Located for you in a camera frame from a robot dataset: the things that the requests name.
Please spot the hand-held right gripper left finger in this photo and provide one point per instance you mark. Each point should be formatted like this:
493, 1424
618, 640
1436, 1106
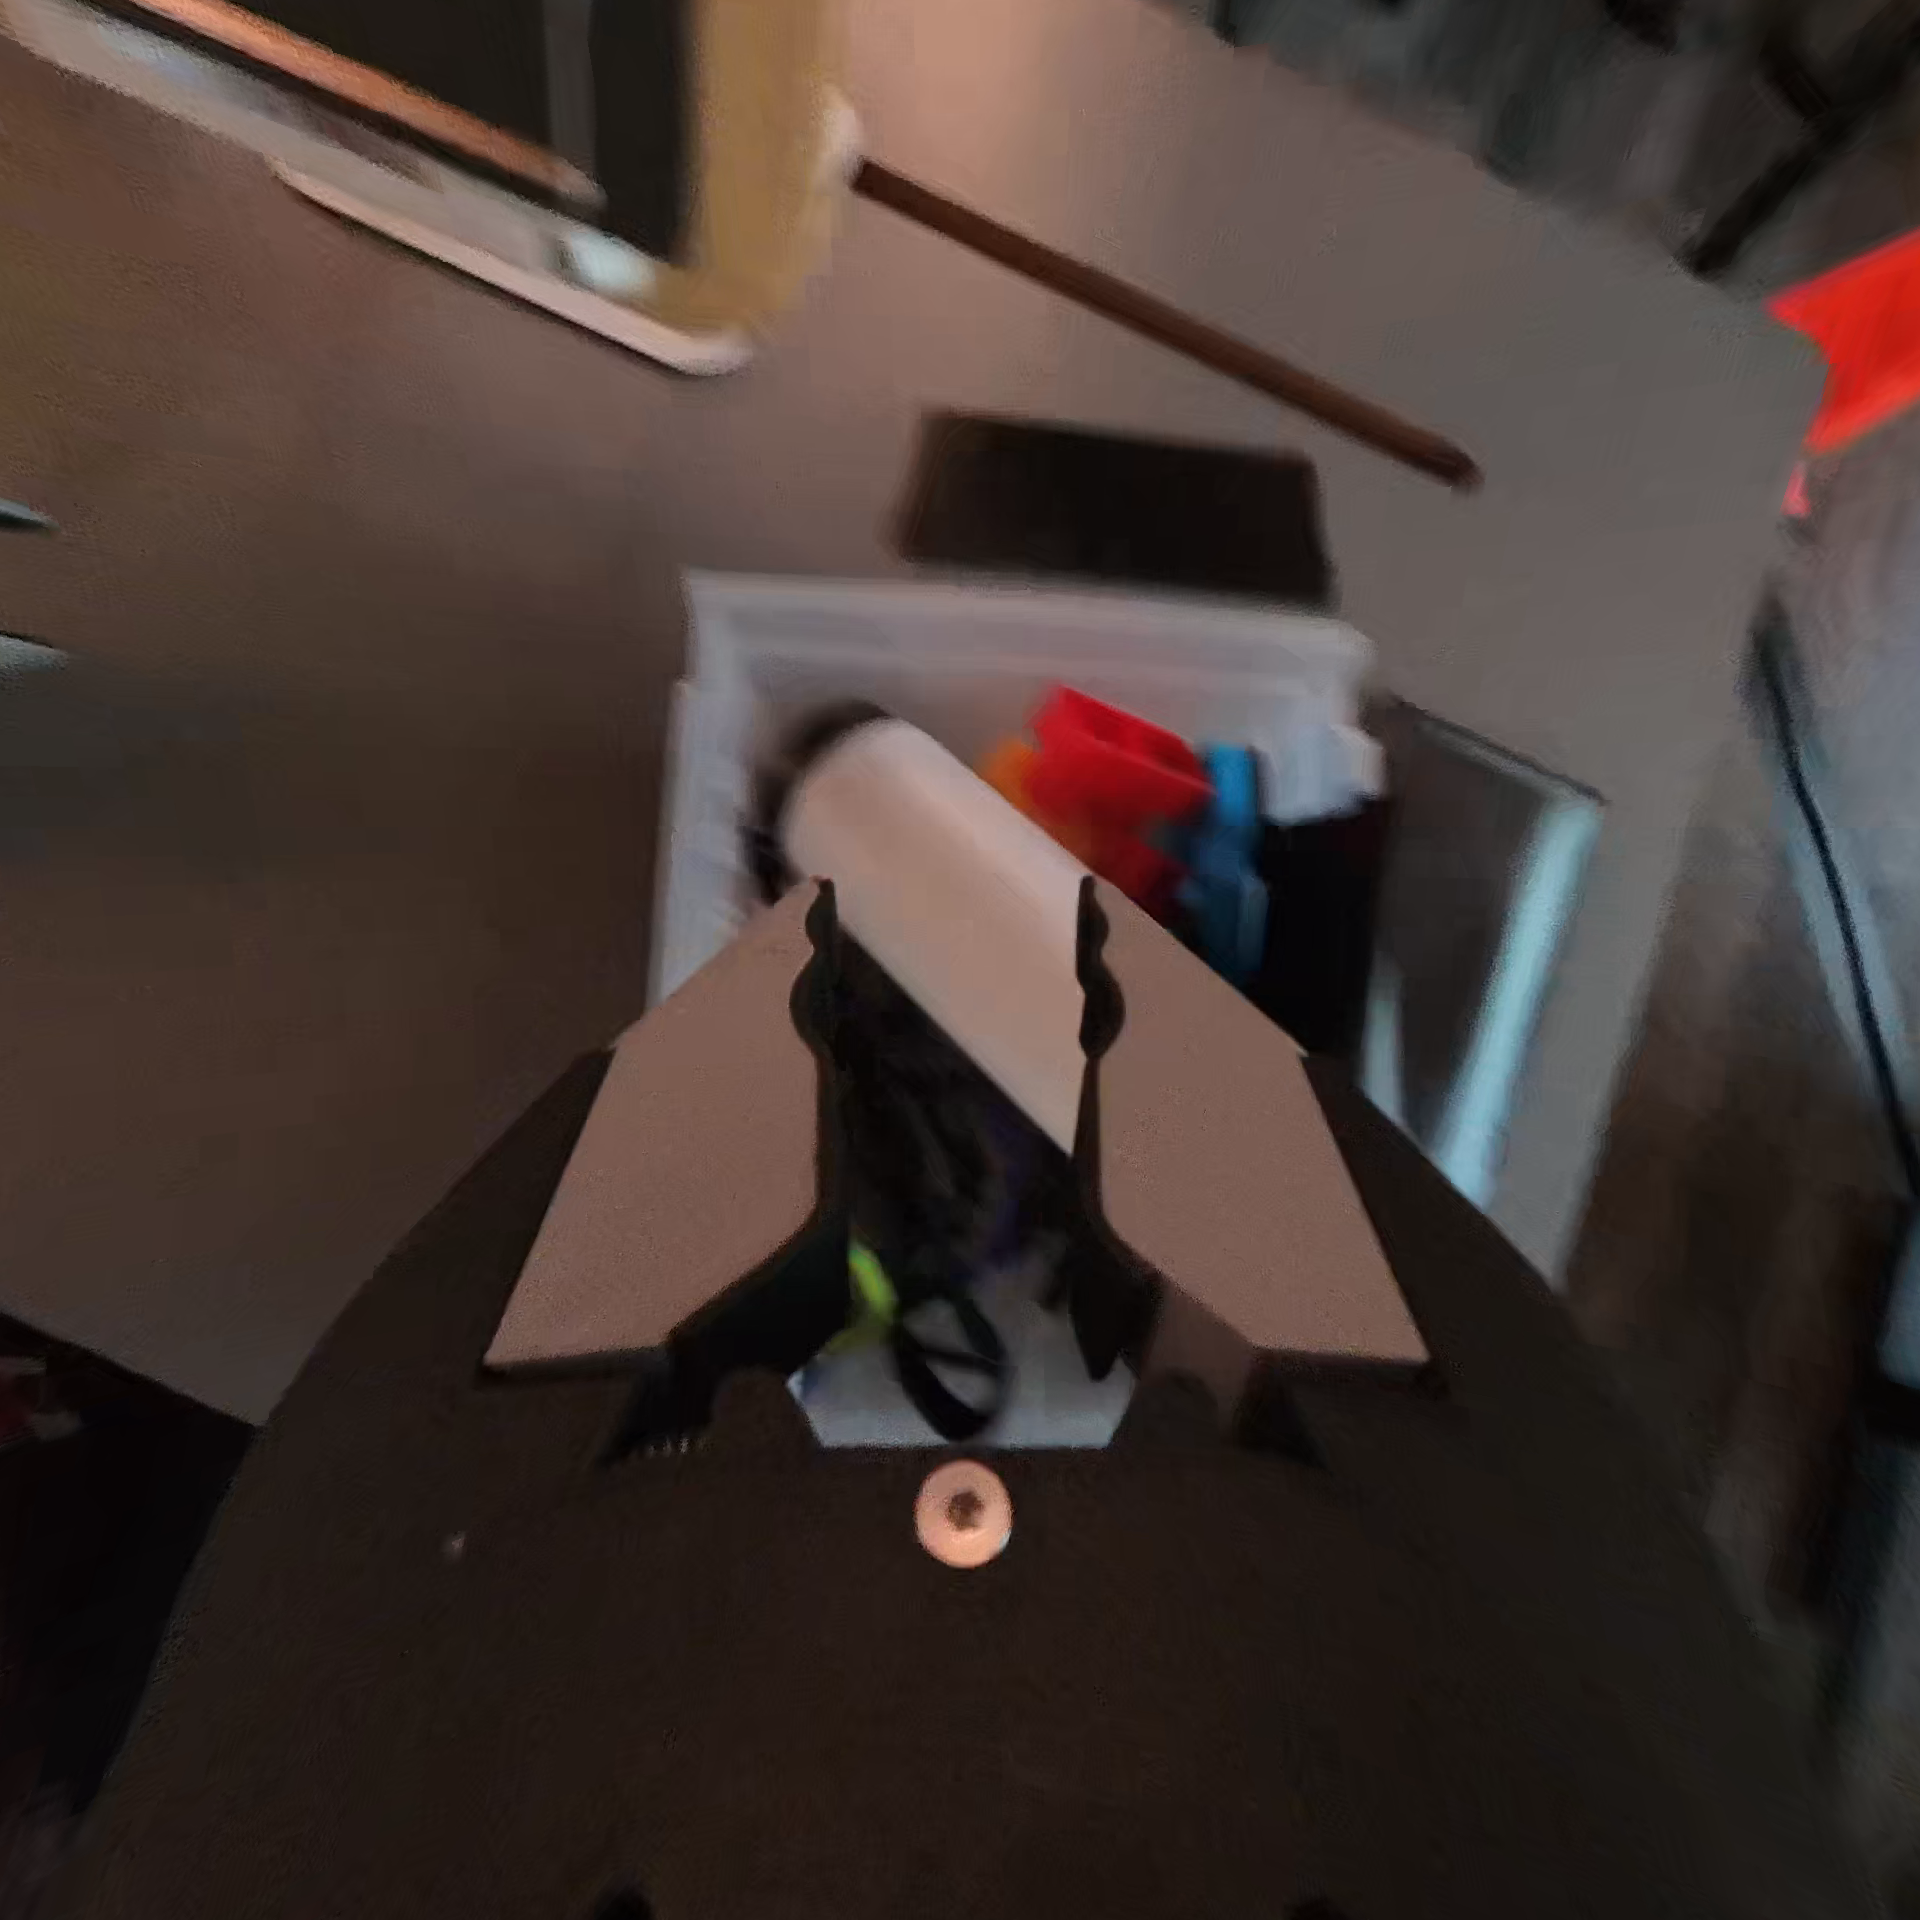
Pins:
691, 1184

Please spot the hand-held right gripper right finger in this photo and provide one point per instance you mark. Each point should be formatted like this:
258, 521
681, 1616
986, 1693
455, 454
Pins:
1244, 1200

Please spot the clear plastic bin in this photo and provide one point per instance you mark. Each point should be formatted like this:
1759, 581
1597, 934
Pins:
1051, 628

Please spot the bright red object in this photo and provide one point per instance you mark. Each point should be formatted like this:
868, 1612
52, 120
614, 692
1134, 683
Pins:
1861, 345

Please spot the green plastic piece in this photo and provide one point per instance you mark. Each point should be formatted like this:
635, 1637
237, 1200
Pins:
874, 1290

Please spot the blue plastic piece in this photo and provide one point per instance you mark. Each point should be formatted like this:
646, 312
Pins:
1230, 868

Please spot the white paper roll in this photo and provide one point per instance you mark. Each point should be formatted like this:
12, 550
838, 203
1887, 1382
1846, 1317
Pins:
932, 868

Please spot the red plastic piece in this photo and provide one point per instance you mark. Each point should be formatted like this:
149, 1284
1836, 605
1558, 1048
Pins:
1118, 763

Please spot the orange plastic piece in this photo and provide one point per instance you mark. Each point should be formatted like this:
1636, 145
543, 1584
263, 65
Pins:
1014, 780

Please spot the black smartphone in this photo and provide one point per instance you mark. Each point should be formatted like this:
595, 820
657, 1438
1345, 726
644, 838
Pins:
1109, 509

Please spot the white stand base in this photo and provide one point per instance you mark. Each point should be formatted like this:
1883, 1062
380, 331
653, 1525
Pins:
706, 353

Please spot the wood-edged black board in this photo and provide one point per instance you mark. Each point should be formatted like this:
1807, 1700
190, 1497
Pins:
629, 120

